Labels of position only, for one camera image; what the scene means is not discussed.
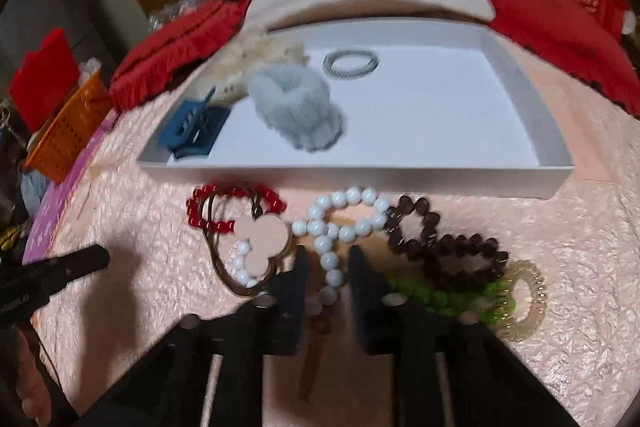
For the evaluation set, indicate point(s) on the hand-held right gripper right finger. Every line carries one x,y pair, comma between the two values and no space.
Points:
361,279

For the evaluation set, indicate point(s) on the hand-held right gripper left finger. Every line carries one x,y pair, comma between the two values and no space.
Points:
294,279

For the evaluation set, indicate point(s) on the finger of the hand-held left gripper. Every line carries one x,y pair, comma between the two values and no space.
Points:
75,262

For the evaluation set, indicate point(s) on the white cardboard box tray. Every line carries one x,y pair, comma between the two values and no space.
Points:
425,107

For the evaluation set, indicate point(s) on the person's left hand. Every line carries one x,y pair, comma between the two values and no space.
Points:
32,377

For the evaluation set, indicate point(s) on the purple flowered sheet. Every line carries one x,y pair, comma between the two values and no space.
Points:
55,217

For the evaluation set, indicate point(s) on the blue-grey cloth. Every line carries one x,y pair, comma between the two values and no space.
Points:
32,189

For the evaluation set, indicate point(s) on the orange plastic basket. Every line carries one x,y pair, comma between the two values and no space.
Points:
70,127

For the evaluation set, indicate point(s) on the grey fluffy scrunchie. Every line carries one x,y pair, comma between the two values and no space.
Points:
300,107

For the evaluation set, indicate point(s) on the blue hair claw clip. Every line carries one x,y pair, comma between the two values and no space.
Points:
192,132

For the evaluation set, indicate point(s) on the red box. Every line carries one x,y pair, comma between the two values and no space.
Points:
45,77

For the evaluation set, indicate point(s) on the cream fluffy scrunchie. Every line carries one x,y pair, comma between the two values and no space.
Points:
250,57

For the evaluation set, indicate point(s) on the red ruffled pillow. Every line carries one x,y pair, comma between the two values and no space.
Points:
165,52
550,22

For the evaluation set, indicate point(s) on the clear plastic bags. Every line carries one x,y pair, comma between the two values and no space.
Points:
170,12

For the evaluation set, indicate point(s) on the red shopping bag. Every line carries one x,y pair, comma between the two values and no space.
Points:
595,2

